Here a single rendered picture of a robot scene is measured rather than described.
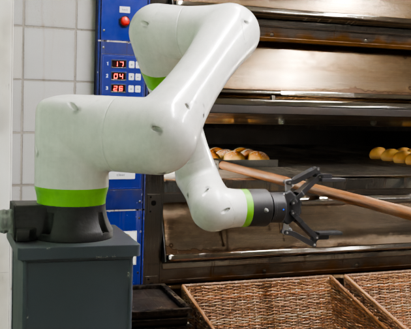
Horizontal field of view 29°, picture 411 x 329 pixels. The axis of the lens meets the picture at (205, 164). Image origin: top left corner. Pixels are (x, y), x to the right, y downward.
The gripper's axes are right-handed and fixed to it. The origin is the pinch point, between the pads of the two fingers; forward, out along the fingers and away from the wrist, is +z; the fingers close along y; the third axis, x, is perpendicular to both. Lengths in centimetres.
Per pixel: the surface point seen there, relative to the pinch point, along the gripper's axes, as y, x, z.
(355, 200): -1.2, -2.3, 7.0
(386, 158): -3, -120, 101
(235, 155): -5, -102, 19
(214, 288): 34, -58, -8
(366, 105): -26, -46, 38
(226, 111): -22, -46, -11
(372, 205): -0.8, 5.1, 6.9
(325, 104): -26, -46, 23
